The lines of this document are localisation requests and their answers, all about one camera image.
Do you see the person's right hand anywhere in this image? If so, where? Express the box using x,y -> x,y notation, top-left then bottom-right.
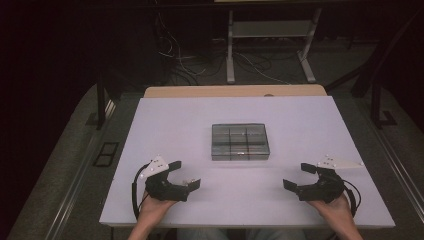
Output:
306,193 -> 355,228

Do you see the black metal stand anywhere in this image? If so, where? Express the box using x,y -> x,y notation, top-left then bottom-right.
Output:
324,9 -> 424,130

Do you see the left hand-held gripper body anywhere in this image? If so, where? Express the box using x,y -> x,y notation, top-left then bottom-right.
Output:
139,154 -> 190,203

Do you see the tangle of floor cables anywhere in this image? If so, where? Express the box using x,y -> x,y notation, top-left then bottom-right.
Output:
154,0 -> 292,86

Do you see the wooden table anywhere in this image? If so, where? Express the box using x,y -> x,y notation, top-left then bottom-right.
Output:
143,83 -> 328,99

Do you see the aluminium floor rail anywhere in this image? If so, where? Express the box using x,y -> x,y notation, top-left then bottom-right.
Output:
43,99 -> 118,240
357,99 -> 424,215

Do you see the person's left hand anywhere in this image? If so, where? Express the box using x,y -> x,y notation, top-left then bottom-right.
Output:
137,191 -> 178,228

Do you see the clear plastic compartment box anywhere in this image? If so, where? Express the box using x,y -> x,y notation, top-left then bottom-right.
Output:
210,122 -> 271,162

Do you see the white metal stand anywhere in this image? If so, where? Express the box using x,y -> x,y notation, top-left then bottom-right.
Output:
225,7 -> 324,85

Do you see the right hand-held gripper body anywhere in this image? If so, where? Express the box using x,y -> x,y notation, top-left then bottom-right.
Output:
297,154 -> 365,205

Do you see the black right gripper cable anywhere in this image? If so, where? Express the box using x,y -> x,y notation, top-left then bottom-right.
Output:
342,179 -> 363,218

